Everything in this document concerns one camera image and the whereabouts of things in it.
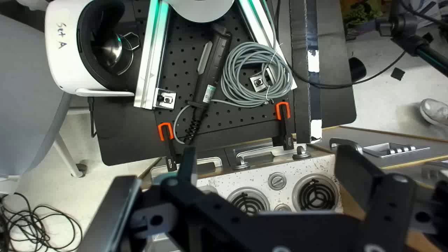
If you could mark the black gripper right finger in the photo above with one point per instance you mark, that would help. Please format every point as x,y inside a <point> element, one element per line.
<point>358,172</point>

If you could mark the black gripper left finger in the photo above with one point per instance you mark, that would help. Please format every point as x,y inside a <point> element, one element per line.
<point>189,168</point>

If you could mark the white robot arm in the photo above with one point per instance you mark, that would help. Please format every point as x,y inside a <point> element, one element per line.
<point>63,46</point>

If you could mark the black round floor object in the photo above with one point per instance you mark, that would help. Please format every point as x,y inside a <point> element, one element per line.
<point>358,70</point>

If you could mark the black coil stove burner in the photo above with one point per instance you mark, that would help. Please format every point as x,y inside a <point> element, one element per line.
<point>246,203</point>
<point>316,196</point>

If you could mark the gray stove knob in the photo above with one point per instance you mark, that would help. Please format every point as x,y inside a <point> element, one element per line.
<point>281,207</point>
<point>276,181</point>

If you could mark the gray sneaker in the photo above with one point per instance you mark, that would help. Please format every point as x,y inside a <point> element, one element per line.
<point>434,112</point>

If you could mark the black square floor marker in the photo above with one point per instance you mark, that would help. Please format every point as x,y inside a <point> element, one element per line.
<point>397,73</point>

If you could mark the black perforated breadboard plate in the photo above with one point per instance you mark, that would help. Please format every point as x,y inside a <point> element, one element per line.
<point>186,60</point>

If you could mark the green plant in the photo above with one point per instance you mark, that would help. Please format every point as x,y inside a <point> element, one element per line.
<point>361,14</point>

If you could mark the gray office chair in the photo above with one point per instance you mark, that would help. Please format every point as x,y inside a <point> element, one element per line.
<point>22,93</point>

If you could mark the silver corner bracket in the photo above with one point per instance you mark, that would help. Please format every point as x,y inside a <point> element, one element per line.
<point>166,98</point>
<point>257,83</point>

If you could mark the aluminium profile rail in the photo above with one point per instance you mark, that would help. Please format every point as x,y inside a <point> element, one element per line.
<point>151,56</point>
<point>260,23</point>

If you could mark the black profile post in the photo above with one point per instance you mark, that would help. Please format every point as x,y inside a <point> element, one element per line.
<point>302,46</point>

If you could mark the black camera stand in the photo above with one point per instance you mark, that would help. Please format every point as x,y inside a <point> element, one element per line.
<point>414,44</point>

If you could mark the gray round base plate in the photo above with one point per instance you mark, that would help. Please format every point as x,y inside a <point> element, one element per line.
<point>197,9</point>

